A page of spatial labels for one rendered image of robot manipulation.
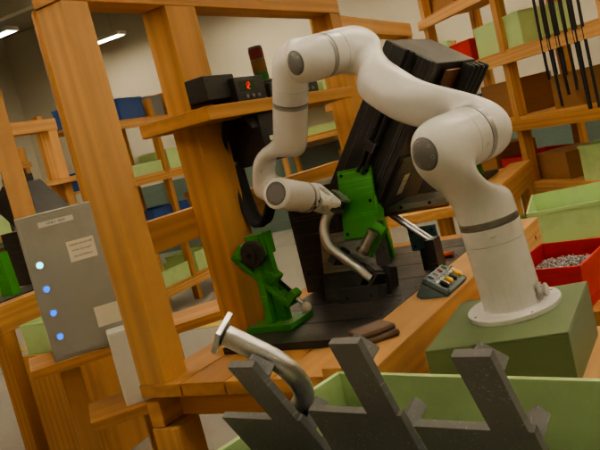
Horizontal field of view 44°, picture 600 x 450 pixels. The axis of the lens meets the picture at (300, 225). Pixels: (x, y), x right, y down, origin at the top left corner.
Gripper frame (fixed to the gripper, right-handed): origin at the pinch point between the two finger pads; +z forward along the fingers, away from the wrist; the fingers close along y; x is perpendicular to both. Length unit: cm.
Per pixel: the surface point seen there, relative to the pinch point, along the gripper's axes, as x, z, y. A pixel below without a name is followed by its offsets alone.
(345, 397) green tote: 8, -70, -59
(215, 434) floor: 174, 123, 45
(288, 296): 24.2, -18.7, -13.6
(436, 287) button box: -1.3, -4.4, -41.1
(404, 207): -8.2, 16.3, -12.5
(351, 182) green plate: -6.5, 4.2, 1.2
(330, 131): 136, 773, 460
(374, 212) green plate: -3.9, 4.2, -10.6
